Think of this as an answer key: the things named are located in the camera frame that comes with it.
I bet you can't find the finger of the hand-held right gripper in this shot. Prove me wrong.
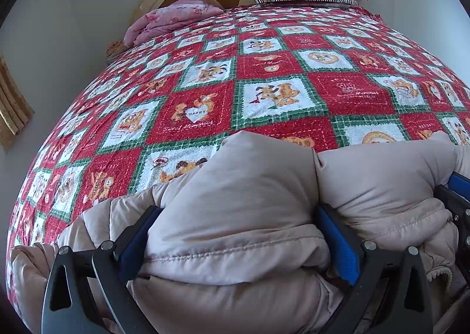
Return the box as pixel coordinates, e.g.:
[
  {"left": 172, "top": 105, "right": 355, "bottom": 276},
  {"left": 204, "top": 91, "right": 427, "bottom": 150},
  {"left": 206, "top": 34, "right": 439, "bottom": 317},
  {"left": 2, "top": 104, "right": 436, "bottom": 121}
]
[{"left": 435, "top": 171, "right": 470, "bottom": 243}]

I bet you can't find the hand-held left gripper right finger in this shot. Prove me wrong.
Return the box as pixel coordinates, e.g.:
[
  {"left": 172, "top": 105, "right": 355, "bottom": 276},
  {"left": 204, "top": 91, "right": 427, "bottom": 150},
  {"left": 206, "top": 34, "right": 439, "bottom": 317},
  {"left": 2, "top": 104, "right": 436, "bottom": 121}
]
[{"left": 316, "top": 205, "right": 436, "bottom": 334}]

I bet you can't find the red checkered printed blanket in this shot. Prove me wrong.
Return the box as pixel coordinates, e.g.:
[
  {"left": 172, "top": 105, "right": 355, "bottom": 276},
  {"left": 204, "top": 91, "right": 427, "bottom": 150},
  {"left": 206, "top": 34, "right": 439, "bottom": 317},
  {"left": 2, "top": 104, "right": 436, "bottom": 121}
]
[{"left": 5, "top": 3, "right": 470, "bottom": 305}]

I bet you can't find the orange floral pillow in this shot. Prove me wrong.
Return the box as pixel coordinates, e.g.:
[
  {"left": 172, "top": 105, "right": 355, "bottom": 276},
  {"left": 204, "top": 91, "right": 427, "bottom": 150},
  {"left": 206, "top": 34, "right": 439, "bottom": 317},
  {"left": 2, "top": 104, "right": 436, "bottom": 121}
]
[{"left": 106, "top": 40, "right": 127, "bottom": 61}]

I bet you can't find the beige quilted puffer jacket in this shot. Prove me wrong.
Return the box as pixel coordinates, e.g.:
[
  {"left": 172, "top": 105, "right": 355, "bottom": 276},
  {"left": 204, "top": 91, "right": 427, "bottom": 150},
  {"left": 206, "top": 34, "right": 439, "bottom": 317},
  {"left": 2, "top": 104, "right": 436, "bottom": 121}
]
[{"left": 9, "top": 131, "right": 470, "bottom": 334}]

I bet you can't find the wide yellow curtain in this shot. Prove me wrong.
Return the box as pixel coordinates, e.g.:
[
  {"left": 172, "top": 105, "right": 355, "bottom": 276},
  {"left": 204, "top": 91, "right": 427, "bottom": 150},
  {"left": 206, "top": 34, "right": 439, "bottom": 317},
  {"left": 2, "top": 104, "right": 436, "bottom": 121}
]
[{"left": 0, "top": 56, "right": 34, "bottom": 153}]

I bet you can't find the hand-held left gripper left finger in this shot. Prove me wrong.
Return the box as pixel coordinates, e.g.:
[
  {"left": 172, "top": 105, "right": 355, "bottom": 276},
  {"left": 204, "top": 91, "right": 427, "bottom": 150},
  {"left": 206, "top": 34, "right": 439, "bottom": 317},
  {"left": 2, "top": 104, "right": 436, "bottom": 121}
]
[{"left": 41, "top": 205, "right": 165, "bottom": 334}]

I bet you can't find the pink folded quilt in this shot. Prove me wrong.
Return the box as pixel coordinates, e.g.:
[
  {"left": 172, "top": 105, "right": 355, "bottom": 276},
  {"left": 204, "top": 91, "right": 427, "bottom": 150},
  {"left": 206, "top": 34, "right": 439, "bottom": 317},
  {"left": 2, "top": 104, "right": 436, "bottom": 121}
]
[{"left": 124, "top": 0, "right": 224, "bottom": 46}]

